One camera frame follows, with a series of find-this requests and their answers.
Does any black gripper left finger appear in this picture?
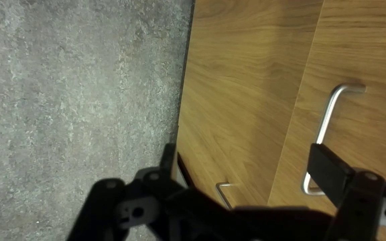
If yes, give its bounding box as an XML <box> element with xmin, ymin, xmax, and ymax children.
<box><xmin>67</xmin><ymin>142</ymin><xmax>190</xmax><ymax>241</ymax></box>

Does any silver drawer handle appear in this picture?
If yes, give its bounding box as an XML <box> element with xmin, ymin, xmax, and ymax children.
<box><xmin>300</xmin><ymin>84</ymin><xmax>367</xmax><ymax>197</ymax></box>

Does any wooden cabinet drawer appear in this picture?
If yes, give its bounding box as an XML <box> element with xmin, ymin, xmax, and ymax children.
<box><xmin>173</xmin><ymin>0</ymin><xmax>324</xmax><ymax>212</ymax></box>

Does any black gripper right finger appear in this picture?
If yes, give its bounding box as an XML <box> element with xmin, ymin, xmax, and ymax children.
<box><xmin>306</xmin><ymin>144</ymin><xmax>386</xmax><ymax>241</ymax></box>

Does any silver cabinet door handle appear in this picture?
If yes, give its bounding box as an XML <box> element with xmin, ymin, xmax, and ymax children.
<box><xmin>216</xmin><ymin>180</ymin><xmax>238</xmax><ymax>211</ymax></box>

